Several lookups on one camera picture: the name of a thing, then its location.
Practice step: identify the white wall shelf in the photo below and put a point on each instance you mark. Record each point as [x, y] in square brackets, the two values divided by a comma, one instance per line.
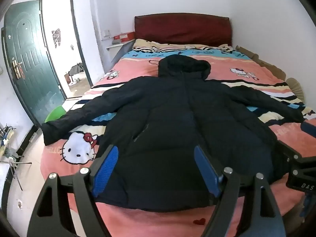
[116, 45]

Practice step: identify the green metal door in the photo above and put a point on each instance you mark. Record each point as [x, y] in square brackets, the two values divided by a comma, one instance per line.
[32, 61]

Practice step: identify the grey slanted board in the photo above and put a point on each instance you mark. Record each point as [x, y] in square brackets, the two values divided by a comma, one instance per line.
[123, 53]

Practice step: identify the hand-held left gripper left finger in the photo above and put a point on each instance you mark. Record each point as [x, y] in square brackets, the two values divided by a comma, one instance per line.
[108, 167]

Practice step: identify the dark open umbrella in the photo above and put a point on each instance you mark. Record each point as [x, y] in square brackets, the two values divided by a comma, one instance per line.
[76, 69]

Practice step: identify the black hooded puffer jacket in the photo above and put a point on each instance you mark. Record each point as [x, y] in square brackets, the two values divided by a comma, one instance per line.
[172, 108]

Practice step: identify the metal rack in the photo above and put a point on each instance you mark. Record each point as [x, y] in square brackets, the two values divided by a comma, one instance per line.
[9, 150]

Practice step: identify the green plastic stool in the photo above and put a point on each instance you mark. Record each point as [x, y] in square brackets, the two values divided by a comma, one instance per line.
[55, 113]

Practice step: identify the red box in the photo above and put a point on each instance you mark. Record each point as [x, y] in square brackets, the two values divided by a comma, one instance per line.
[124, 37]

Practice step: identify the wall poster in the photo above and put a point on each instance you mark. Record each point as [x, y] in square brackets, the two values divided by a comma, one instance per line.
[56, 37]

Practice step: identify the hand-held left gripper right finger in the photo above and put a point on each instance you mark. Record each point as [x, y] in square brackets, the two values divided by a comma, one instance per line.
[206, 170]

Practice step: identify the dark red headboard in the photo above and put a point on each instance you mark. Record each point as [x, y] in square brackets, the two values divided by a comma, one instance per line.
[182, 28]

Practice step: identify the pink striped cartoon cat blanket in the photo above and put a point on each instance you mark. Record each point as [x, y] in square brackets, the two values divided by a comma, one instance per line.
[138, 66]

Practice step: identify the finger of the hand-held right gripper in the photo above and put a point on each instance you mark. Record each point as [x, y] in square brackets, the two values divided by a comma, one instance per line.
[308, 129]
[291, 153]

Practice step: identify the white wall switch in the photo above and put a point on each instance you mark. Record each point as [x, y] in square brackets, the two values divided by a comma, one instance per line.
[106, 33]

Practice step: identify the beige woven fan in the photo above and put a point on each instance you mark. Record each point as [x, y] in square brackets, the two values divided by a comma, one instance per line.
[295, 86]

